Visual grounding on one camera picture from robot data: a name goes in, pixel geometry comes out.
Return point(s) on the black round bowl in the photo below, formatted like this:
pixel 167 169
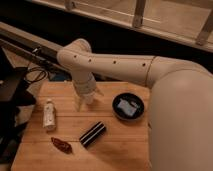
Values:
pixel 130 97

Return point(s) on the black equipment at left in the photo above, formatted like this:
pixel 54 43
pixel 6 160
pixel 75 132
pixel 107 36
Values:
pixel 13 93

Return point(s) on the small white bottle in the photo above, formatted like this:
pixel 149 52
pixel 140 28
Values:
pixel 49 122

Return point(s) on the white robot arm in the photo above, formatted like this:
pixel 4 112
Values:
pixel 180 104

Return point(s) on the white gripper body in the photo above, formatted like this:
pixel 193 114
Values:
pixel 85 90

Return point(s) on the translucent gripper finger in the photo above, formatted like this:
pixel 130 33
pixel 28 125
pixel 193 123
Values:
pixel 99 92
pixel 79 102

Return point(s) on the black white striped case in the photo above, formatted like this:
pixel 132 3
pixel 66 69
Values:
pixel 92 134

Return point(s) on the blue cloth in bowl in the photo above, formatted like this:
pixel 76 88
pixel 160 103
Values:
pixel 129 108

